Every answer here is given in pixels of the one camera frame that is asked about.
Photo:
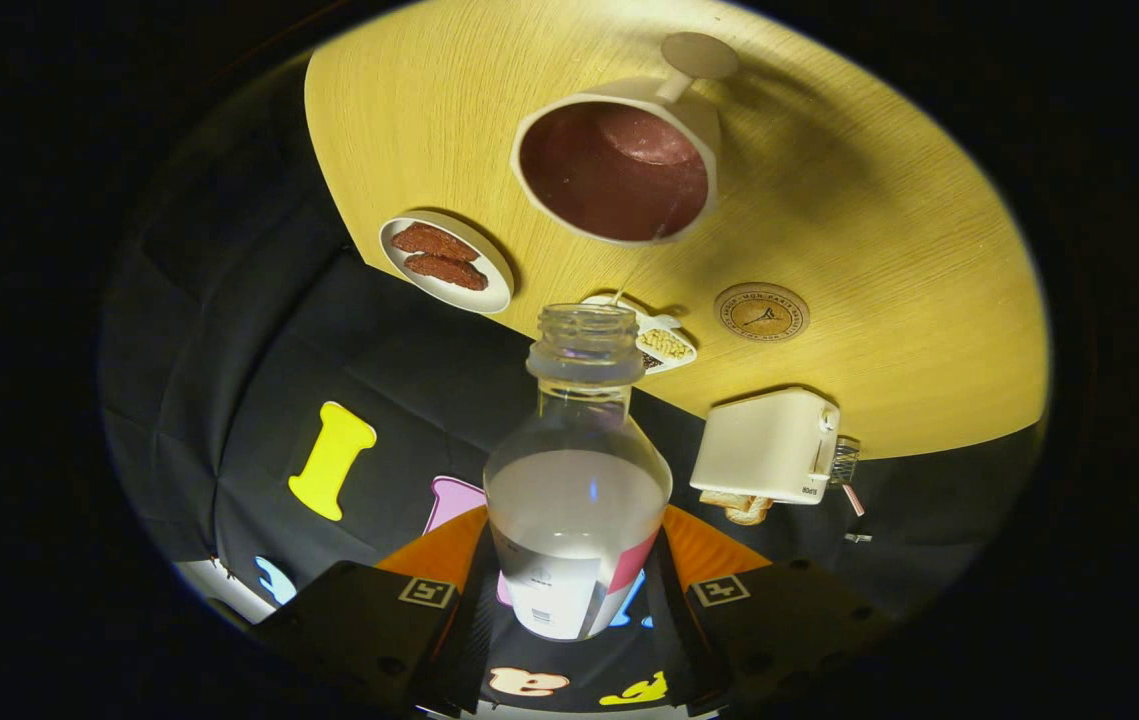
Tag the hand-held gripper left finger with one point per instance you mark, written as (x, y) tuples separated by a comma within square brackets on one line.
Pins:
[(359, 625)]

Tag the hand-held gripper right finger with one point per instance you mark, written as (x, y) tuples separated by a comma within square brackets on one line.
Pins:
[(789, 630)]

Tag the clear juice bottle white label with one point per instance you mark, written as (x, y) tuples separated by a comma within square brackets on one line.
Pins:
[(574, 500)]

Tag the round brown coaster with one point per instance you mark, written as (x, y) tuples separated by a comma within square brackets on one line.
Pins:
[(762, 313)]

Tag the cream cup with red inside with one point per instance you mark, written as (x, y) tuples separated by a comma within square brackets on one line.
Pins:
[(609, 170)]

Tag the toast slice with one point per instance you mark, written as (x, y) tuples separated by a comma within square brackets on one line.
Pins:
[(751, 512), (714, 498)]

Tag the pink straw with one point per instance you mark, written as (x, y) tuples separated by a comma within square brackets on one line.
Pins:
[(854, 500)]

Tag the white toaster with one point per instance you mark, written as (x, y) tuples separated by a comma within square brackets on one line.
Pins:
[(764, 445)]

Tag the black backdrop cloth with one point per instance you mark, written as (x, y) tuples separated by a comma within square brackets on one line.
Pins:
[(229, 400)]

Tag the small white divided dish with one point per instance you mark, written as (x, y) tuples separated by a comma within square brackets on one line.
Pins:
[(667, 345)]

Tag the white round plate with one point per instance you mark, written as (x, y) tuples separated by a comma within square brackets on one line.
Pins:
[(494, 295)]

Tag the red meat piece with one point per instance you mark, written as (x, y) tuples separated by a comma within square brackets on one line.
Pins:
[(446, 271), (434, 242)]

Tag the wooden table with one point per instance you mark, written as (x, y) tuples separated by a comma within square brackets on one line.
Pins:
[(879, 250)]

